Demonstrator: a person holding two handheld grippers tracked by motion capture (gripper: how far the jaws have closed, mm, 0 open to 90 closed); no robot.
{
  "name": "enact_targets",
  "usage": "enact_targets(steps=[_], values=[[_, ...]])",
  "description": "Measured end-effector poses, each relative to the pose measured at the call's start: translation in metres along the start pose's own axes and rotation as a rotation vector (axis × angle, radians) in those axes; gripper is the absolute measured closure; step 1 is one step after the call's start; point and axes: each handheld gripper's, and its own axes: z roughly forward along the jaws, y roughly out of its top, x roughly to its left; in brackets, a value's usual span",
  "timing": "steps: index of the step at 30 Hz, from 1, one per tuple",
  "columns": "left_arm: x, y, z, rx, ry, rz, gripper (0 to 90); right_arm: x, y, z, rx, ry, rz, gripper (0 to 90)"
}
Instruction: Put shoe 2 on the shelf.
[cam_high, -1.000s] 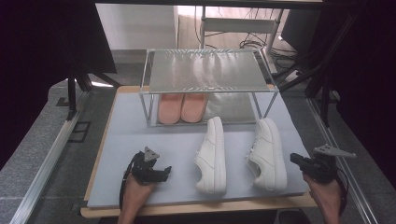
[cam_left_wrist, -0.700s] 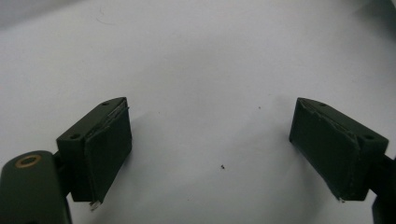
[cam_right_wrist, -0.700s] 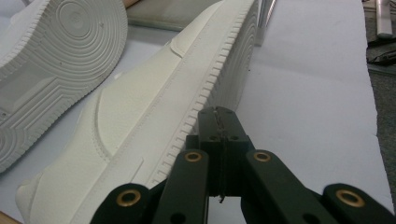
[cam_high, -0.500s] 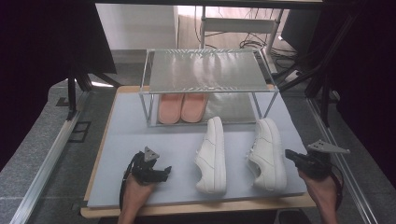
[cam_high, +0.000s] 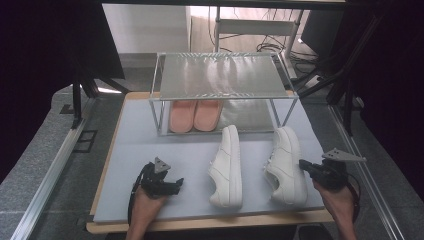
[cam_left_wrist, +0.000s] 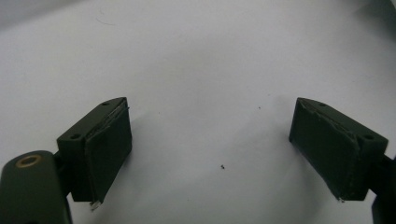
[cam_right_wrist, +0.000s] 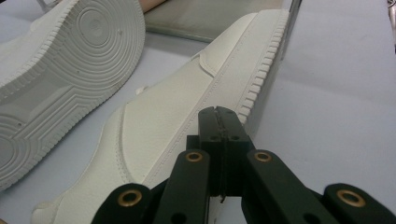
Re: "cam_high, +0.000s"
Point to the black metal stand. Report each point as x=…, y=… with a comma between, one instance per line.
x=336, y=73
x=80, y=96

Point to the white metal stand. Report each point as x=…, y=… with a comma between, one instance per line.
x=256, y=26

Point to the metal frame shoe rack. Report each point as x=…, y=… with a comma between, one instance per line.
x=220, y=76

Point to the pink slipper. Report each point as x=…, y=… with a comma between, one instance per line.
x=207, y=115
x=182, y=116

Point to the black floor bracket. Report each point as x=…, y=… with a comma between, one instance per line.
x=85, y=141

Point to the person's right hand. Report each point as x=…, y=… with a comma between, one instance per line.
x=336, y=203

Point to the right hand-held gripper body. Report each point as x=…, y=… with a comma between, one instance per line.
x=333, y=173

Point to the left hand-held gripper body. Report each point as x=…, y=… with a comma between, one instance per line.
x=155, y=181

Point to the pale grey mat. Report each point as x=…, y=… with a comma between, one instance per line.
x=186, y=160

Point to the person's left hand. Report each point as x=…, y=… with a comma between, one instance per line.
x=150, y=206

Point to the white sneaker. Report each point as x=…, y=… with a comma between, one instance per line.
x=286, y=166
x=226, y=166

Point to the dark monitor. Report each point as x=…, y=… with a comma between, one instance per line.
x=321, y=33

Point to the black curtain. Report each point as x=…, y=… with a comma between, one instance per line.
x=40, y=60

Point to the aluminium rail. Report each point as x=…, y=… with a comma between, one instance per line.
x=365, y=186
x=50, y=176

